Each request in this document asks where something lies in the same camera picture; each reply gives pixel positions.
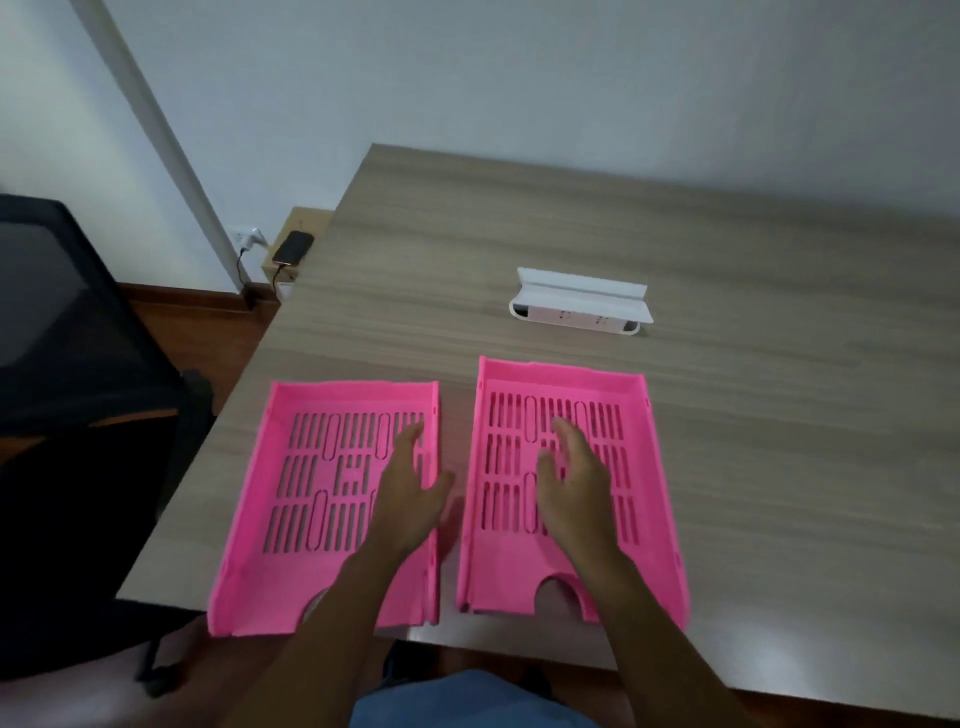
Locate person's right hand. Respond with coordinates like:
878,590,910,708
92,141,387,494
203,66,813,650
535,417,621,560

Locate person's left hand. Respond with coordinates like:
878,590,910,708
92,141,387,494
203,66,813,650
365,421,457,558

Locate person's left forearm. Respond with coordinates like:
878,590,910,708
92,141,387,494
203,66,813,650
219,536,421,728

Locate person's right forearm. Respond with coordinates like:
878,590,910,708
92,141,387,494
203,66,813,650
564,543,759,728

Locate pink plastic paper tray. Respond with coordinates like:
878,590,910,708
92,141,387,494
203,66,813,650
456,356,690,631
207,380,441,639

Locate white desk power socket box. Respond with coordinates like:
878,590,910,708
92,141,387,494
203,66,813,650
509,267,654,336

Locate person's blue shorts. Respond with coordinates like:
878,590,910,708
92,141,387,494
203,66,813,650
348,669,601,728

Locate wooden desk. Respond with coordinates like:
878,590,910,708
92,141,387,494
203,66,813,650
116,142,960,724

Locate black smartphone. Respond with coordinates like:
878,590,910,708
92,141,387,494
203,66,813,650
271,231,315,267

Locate small wooden side stand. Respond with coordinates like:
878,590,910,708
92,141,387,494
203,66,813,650
259,206,335,303

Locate black office chair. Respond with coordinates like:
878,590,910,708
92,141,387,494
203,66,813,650
0,193,219,700

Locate black charging cable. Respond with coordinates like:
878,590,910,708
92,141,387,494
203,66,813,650
237,238,298,295

